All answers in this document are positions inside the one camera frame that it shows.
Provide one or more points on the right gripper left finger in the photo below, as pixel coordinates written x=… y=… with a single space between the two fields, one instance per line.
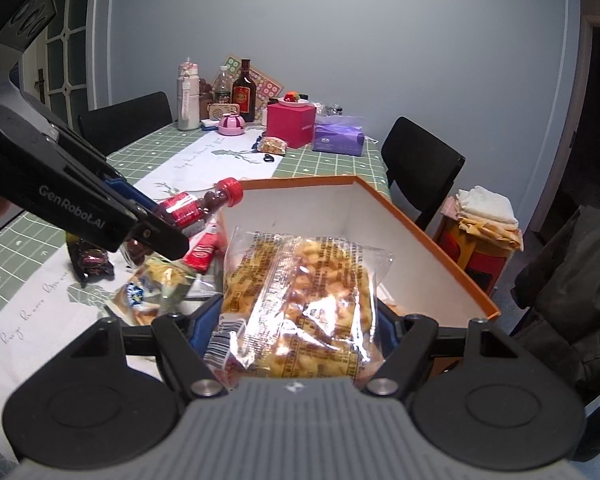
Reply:
x=181 y=341

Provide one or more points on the small snack bag far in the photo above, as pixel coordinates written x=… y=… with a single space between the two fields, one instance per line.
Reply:
x=270 y=145

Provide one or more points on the dark chocolate snack bag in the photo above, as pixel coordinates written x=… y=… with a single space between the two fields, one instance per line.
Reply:
x=89 y=263

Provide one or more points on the black chair right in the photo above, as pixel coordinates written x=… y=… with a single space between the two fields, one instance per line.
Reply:
x=422 y=166

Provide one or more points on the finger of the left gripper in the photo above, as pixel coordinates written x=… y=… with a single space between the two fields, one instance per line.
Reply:
x=155 y=230

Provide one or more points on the orange cardboard box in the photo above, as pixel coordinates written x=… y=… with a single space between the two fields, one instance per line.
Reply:
x=421 y=279

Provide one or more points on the white pink water bottle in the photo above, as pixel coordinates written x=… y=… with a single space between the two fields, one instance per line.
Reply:
x=187 y=88

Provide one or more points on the red orange toy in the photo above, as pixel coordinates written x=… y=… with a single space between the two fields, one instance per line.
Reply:
x=293 y=98

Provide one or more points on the magenta cube box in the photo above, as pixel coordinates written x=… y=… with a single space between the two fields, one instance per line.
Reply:
x=292 y=124

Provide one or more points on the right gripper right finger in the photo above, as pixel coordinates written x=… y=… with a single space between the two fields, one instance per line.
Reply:
x=405 y=342

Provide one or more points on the black jacket on chair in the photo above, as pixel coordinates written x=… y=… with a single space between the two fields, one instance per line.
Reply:
x=560 y=292

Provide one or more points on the dark brown liquor bottle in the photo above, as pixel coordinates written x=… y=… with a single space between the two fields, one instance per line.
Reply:
x=244 y=92

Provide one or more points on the pink round gadget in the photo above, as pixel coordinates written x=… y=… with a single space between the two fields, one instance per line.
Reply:
x=231 y=125

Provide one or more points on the yellow blue chips bag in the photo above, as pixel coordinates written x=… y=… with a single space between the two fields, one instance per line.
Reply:
x=158 y=286

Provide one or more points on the black chair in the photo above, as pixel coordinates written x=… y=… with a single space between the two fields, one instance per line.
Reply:
x=422 y=166
x=111 y=128

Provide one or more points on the small red-capped bottle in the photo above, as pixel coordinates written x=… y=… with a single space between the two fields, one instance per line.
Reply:
x=192 y=210

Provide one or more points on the black chair left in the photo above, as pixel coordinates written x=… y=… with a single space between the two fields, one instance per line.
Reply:
x=111 y=128

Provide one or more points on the beige small radio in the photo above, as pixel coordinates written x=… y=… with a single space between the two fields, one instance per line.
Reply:
x=217 y=110

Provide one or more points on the white table runner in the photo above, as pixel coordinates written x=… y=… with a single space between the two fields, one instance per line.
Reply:
x=40 y=319

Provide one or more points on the clear plastic water bottle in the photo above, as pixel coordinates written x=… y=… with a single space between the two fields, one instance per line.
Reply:
x=222 y=91

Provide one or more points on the green checked tablecloth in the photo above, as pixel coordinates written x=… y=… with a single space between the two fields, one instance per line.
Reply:
x=27 y=242

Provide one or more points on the purple tissue pack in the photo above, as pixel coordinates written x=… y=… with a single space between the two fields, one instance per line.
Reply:
x=339 y=134

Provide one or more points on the clear bag orange crackers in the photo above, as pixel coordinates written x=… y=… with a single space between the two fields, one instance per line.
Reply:
x=298 y=307

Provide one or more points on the red snack packet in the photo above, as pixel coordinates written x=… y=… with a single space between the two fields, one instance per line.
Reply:
x=204 y=246

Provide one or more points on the stack of folded cloths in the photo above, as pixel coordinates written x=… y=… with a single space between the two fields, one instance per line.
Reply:
x=485 y=215

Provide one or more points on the patterned card board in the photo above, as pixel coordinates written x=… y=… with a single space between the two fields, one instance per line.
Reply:
x=267 y=87

